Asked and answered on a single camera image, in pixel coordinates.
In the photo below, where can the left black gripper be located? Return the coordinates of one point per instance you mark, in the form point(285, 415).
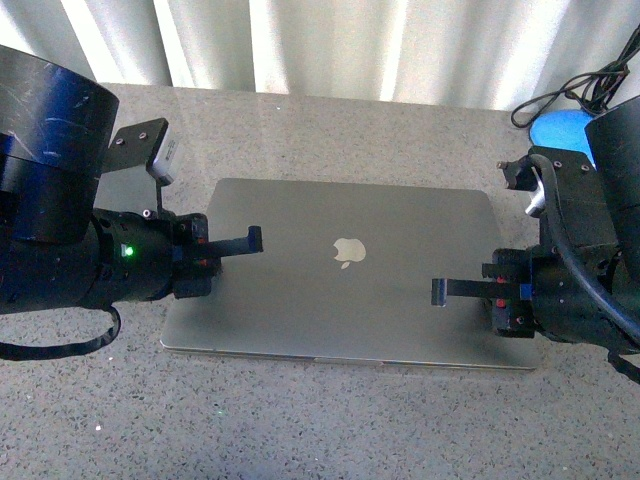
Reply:
point(144, 260)

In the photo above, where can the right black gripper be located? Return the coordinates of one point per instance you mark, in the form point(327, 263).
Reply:
point(531, 294)

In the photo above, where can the grey laptop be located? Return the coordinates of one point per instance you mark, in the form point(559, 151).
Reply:
point(345, 276)

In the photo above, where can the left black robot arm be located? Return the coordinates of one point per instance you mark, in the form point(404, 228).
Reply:
point(82, 219)

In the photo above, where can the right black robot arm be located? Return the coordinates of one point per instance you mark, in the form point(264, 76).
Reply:
point(580, 283)

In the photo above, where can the blue desk lamp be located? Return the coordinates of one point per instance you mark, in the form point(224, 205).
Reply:
point(560, 122)

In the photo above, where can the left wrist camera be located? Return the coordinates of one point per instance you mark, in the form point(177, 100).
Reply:
point(140, 161)

